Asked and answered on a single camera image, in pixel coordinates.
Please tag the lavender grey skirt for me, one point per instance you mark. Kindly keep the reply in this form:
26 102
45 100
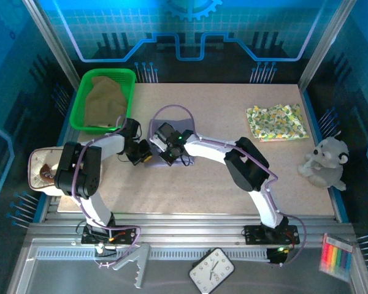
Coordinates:
179 124

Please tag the olive green skirt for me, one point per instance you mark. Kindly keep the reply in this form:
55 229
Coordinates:
104 101

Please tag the lemon print skirt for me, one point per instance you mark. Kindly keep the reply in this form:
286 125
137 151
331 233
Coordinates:
276 122

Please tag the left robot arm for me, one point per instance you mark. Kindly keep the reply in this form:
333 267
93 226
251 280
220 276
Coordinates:
79 171

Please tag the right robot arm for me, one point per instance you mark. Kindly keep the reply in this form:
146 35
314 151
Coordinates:
248 165

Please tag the green plastic basket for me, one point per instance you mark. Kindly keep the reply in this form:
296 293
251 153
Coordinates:
79 104

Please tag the cream quilted pouch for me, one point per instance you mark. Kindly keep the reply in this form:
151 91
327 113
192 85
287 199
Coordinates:
38 162

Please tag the white analog clock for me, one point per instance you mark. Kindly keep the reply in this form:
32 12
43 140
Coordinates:
211 269

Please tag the black controller box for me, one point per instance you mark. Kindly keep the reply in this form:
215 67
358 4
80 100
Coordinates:
274 258

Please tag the grey plush toy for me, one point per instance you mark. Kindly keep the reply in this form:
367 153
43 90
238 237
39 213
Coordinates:
328 162

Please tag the coloured marker box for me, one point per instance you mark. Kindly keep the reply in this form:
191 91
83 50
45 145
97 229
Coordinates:
335 257

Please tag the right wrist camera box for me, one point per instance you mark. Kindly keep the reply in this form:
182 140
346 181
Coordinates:
155 142

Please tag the aluminium front frame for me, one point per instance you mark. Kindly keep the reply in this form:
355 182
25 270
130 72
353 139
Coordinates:
187 223

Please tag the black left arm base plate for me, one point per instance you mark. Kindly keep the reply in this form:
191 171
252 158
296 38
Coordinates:
125 235

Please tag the grey toothed metal bracket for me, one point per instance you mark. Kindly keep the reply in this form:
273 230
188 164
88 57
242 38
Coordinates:
141 260

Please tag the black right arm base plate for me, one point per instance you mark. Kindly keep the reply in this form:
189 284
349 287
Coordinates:
254 234

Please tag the aluminium frame post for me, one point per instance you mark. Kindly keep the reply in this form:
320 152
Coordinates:
52 46
325 46

